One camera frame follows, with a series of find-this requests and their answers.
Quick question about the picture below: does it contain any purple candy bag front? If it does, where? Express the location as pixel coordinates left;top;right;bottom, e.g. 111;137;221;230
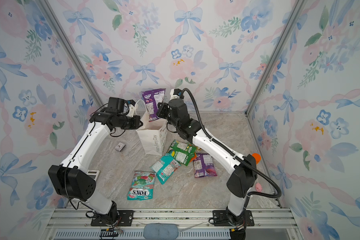
142;89;166;122

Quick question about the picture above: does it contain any purple candy bag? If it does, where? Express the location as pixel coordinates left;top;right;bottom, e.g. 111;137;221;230
142;89;166;122
193;153;218;179

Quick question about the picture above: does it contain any white paper gift bag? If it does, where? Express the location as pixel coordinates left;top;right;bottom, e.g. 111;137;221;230
135;100;168;156

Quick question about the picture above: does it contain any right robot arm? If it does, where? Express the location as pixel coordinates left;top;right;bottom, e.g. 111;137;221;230
156;99;257;226

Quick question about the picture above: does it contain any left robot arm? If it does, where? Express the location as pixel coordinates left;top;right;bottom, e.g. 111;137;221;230
48;97;143;225

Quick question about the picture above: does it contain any green Fox's candy bag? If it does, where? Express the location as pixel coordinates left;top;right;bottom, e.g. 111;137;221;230
167;140;196;166

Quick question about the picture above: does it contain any orange green snack bag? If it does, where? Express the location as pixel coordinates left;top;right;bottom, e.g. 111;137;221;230
190;147;202;162

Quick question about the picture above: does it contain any teal candy bag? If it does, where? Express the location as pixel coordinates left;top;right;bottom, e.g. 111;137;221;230
151;154;181;185

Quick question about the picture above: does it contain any green red Fox's bag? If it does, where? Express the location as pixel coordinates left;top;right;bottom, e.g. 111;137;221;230
127;171;156;201

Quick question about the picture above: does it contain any small white alarm clock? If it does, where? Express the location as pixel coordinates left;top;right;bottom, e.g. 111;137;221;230
115;142;126;152

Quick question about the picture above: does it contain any white calculator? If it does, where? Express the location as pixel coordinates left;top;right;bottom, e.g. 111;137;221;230
87;170;100;181

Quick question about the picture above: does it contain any blue grey cloth pad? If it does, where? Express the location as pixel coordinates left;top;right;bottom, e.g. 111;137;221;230
143;223;179;240

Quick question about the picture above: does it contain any small pink toy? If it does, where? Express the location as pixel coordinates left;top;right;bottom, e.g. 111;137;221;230
255;183;263;193

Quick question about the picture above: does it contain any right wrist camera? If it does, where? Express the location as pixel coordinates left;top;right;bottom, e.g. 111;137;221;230
169;89;184;106

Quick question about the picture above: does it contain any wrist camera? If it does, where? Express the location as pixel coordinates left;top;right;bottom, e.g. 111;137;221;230
106;97;136;117
169;89;184;106

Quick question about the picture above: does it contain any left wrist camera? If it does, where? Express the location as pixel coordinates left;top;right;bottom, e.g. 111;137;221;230
106;97;136;117

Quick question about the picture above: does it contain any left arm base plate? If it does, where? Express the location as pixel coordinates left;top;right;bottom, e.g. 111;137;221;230
91;210;135;227

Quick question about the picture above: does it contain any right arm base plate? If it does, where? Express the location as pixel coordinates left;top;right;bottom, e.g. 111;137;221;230
210;210;255;227

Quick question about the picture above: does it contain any black corrugated cable conduit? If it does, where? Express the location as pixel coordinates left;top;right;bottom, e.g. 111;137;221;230
179;87;283;208

